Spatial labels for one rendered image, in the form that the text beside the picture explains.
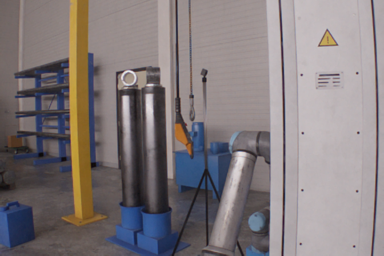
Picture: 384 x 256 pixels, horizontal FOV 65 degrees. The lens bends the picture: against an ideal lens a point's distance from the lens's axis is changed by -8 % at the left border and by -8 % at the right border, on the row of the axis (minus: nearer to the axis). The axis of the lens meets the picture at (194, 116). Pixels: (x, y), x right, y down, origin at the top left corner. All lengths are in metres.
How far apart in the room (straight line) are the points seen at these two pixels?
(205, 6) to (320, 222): 5.04
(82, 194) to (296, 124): 3.25
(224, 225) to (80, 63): 2.91
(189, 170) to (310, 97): 4.02
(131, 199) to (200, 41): 3.34
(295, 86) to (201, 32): 4.80
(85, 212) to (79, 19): 2.24
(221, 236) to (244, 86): 3.93
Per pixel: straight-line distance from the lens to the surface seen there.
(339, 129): 0.96
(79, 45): 3.89
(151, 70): 2.86
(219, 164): 4.55
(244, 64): 5.11
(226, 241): 1.34
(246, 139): 1.48
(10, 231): 3.44
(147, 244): 3.05
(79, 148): 3.83
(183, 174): 4.96
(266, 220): 1.74
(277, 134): 0.95
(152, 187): 2.87
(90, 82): 7.55
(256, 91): 4.98
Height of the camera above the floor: 1.27
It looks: 1 degrees down
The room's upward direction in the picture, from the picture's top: 1 degrees counter-clockwise
